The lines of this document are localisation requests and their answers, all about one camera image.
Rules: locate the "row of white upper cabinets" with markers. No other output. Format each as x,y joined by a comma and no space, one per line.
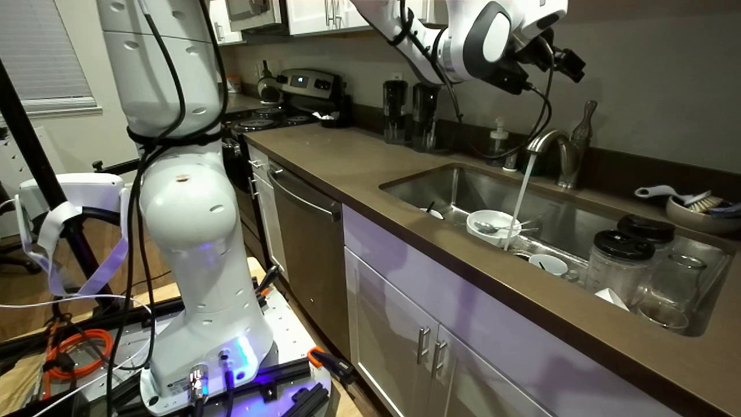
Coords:
312,14

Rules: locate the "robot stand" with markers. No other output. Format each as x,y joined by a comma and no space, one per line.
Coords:
292,341

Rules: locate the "dark kettle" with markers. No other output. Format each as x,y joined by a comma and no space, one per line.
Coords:
269,90

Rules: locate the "black countertop appliance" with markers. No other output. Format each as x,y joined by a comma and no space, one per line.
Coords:
341,113

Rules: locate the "soap dispenser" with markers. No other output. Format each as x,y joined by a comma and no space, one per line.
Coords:
498,142

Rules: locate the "narrow white cabinet door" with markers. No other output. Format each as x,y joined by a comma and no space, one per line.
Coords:
271,226

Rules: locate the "grey and white utensil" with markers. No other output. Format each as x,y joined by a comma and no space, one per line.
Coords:
657,191

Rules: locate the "clear drinking glass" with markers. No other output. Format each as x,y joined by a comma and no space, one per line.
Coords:
674,289

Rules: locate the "glass jar with black lid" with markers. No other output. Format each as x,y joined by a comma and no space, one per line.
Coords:
645,229
616,269

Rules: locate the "burner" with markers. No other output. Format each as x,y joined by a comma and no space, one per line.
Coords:
299,120
255,124
269,111

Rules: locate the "white drawer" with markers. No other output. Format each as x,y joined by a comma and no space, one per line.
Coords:
259,162

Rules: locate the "tall black canister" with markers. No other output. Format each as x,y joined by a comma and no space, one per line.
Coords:
425,116
395,110

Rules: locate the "window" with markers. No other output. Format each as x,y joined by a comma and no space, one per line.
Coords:
40,52

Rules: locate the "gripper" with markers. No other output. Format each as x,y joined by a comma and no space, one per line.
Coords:
510,75

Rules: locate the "white cup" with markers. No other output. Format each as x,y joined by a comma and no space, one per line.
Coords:
434,213
550,264

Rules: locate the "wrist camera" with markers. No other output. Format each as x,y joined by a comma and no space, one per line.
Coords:
570,62

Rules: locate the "white bowl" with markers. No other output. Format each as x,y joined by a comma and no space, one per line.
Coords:
483,234

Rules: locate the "stove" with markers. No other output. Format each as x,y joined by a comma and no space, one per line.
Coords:
307,84

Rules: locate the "metal spoon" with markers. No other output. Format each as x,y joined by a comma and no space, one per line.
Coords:
489,227

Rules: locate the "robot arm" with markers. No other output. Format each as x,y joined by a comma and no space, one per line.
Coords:
191,220

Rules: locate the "tap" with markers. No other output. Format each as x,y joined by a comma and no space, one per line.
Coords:
570,156

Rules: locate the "dish brush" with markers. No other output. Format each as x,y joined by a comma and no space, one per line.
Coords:
705,203

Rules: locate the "white funnel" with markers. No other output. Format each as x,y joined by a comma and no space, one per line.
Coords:
612,299

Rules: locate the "small orange and white container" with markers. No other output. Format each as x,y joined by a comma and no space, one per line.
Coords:
234,84

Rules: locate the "black clamp with orange grip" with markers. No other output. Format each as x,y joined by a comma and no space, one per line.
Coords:
267,281
336,365

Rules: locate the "sink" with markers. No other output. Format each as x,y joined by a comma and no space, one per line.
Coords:
451,191

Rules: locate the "dishwasher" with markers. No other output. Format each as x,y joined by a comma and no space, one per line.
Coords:
312,260

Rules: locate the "tap lever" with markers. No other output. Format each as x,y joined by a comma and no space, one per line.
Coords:
583,127

